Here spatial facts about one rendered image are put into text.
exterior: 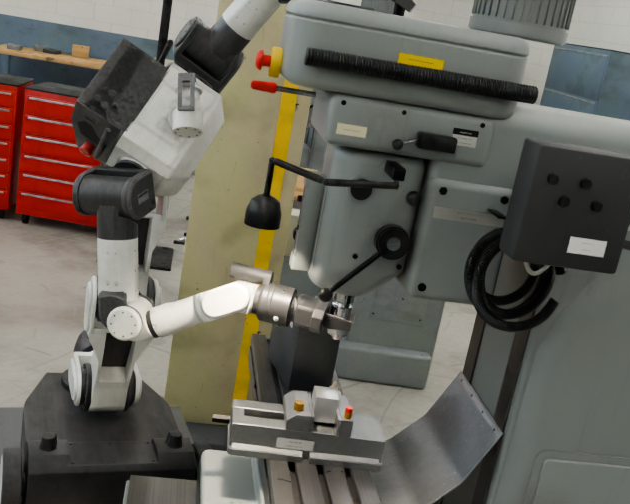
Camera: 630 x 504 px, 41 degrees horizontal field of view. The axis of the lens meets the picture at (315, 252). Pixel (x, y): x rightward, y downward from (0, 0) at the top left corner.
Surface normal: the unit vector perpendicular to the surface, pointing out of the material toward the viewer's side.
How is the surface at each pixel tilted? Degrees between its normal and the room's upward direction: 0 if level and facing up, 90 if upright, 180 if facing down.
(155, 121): 58
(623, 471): 88
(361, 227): 90
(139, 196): 81
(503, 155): 90
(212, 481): 0
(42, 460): 45
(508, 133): 90
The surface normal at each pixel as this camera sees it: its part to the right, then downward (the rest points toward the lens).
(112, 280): -0.10, 0.18
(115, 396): 0.29, 0.53
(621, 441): 0.13, 0.26
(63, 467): 0.36, -0.43
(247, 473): 0.17, -0.95
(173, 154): 0.37, -0.23
